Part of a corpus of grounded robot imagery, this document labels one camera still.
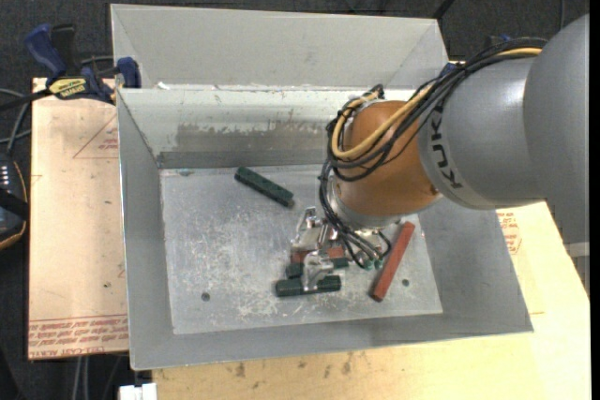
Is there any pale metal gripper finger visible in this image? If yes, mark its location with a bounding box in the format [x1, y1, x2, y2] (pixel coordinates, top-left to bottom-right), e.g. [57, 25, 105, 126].
[301, 253, 336, 293]
[302, 206, 323, 231]

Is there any dark green flat block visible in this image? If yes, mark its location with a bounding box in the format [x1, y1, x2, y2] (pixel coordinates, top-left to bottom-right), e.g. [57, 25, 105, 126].
[233, 166, 296, 209]
[275, 274, 342, 298]
[284, 256, 352, 280]

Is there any red-brown flat block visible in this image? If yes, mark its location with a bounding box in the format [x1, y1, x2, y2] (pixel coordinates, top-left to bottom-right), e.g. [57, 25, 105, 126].
[370, 221, 417, 303]
[290, 245, 349, 263]

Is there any grey metal bin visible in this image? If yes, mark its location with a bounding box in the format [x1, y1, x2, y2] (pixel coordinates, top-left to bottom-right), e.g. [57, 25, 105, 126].
[110, 3, 534, 371]

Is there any brown cardboard board, red print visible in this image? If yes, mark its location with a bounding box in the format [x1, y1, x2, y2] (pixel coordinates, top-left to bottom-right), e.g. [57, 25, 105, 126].
[27, 77, 548, 361]

